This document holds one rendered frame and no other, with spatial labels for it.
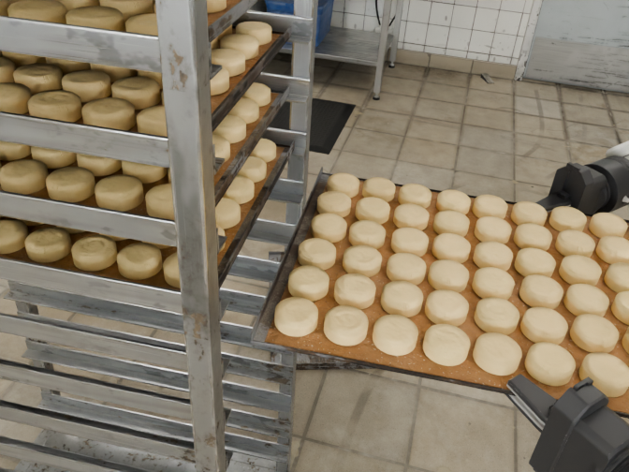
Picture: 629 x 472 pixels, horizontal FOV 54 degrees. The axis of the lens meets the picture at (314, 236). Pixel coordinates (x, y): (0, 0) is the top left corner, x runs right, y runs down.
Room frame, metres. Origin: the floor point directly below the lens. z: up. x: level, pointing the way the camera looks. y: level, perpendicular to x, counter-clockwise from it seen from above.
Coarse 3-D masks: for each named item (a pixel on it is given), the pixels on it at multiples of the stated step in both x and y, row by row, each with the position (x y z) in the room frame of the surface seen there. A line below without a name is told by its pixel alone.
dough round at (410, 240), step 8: (400, 232) 0.70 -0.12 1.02; (408, 232) 0.70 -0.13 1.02; (416, 232) 0.70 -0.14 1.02; (392, 240) 0.68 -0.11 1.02; (400, 240) 0.68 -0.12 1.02; (408, 240) 0.68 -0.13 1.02; (416, 240) 0.68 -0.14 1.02; (424, 240) 0.68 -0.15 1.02; (392, 248) 0.68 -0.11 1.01; (400, 248) 0.67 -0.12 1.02; (408, 248) 0.66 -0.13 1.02; (416, 248) 0.66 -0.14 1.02; (424, 248) 0.67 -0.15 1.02
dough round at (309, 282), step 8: (296, 272) 0.59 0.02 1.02; (304, 272) 0.60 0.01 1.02; (312, 272) 0.60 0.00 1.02; (320, 272) 0.60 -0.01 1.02; (288, 280) 0.58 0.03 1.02; (296, 280) 0.58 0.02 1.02; (304, 280) 0.58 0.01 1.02; (312, 280) 0.58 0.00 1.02; (320, 280) 0.58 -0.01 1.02; (328, 280) 0.58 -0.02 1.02; (288, 288) 0.58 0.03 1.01; (296, 288) 0.57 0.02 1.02; (304, 288) 0.56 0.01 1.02; (312, 288) 0.56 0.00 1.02; (320, 288) 0.57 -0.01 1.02; (328, 288) 0.58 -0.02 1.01; (296, 296) 0.57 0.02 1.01; (304, 296) 0.56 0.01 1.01; (312, 296) 0.56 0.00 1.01; (320, 296) 0.57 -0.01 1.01
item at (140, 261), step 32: (256, 160) 0.80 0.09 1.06; (256, 192) 0.75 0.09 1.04; (0, 224) 0.60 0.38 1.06; (32, 224) 0.62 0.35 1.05; (224, 224) 0.65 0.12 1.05; (0, 256) 0.56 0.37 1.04; (32, 256) 0.55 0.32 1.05; (64, 256) 0.57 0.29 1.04; (96, 256) 0.55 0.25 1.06; (128, 256) 0.55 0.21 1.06; (160, 256) 0.56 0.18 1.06
